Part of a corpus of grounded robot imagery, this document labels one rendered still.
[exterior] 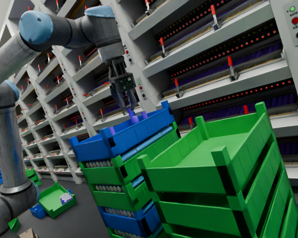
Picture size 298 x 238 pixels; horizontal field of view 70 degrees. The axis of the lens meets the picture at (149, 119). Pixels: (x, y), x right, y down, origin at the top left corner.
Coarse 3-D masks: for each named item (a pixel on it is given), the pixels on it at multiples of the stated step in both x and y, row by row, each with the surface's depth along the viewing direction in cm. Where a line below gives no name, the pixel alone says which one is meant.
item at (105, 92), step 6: (126, 66) 138; (90, 90) 165; (102, 90) 140; (108, 90) 133; (78, 96) 157; (84, 96) 161; (90, 96) 153; (96, 96) 144; (102, 96) 140; (84, 102) 157; (90, 102) 153
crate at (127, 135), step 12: (168, 108) 75; (144, 120) 65; (156, 120) 69; (168, 120) 74; (108, 132) 55; (120, 132) 58; (132, 132) 61; (144, 132) 64; (72, 144) 67; (84, 144) 62; (96, 144) 58; (108, 144) 55; (120, 144) 57; (132, 144) 60; (84, 156) 64; (96, 156) 60; (108, 156) 56
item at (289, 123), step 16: (288, 80) 81; (224, 96) 100; (240, 96) 96; (256, 96) 91; (272, 96) 85; (288, 96) 81; (208, 112) 107; (224, 112) 98; (240, 112) 90; (272, 112) 80; (288, 112) 77; (192, 128) 101; (288, 128) 72
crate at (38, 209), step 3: (69, 189) 185; (69, 192) 184; (33, 207) 181; (36, 207) 183; (39, 207) 184; (30, 210) 179; (33, 210) 180; (36, 210) 166; (39, 210) 184; (42, 210) 168; (33, 213) 175; (36, 213) 165; (39, 213) 166; (42, 213) 168; (45, 213) 169; (36, 216) 169; (39, 216) 166; (42, 216) 167
